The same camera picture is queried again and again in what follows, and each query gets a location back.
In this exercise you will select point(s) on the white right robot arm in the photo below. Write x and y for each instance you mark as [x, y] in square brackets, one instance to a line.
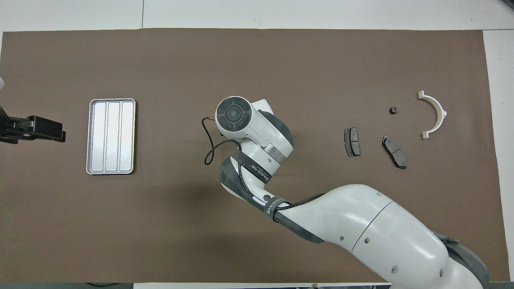
[361, 224]

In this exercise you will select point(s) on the silver metal tray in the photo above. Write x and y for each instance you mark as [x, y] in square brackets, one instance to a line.
[110, 136]

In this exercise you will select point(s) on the small black bearing gear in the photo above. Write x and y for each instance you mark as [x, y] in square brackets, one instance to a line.
[394, 109]

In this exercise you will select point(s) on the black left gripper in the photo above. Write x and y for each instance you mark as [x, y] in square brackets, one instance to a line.
[14, 128]

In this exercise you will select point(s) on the curved dark brake pad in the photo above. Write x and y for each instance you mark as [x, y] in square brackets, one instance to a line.
[395, 153]

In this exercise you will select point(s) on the rectangular dark brake pad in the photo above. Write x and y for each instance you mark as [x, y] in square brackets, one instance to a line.
[352, 142]

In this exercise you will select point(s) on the brown table mat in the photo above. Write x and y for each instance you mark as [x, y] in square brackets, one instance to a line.
[160, 233]

